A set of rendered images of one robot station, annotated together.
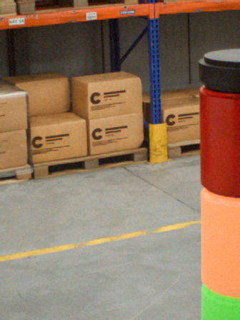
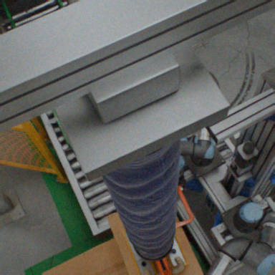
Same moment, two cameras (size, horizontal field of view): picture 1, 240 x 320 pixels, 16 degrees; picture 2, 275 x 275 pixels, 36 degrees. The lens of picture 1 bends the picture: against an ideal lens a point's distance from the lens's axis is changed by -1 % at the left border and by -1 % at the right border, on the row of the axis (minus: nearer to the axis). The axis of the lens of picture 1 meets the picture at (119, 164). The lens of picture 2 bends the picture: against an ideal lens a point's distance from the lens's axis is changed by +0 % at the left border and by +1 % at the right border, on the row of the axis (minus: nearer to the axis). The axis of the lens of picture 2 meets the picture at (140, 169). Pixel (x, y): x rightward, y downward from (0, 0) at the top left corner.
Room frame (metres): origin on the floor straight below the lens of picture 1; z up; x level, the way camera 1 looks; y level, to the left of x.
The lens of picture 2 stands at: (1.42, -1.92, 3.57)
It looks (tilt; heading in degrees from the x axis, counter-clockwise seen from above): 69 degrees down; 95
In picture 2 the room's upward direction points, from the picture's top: 11 degrees counter-clockwise
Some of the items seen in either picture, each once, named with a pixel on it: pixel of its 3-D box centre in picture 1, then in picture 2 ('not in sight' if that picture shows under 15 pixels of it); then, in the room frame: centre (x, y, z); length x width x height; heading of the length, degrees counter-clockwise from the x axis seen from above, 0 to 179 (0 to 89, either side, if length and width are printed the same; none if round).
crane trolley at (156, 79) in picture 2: not in sight; (122, 65); (1.38, -1.45, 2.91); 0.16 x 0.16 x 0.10; 20
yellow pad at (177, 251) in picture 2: not in sight; (169, 240); (1.47, -1.43, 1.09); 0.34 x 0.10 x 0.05; 107
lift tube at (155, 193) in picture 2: not in sight; (143, 185); (1.38, -1.45, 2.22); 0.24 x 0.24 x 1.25
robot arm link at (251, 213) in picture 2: not in sight; (251, 215); (1.94, -1.35, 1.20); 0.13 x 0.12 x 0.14; 140
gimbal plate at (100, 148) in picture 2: not in sight; (125, 84); (1.38, -1.45, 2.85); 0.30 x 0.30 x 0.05; 20
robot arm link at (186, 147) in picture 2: not in sight; (182, 147); (1.59, -1.02, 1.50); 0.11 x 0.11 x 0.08; 75
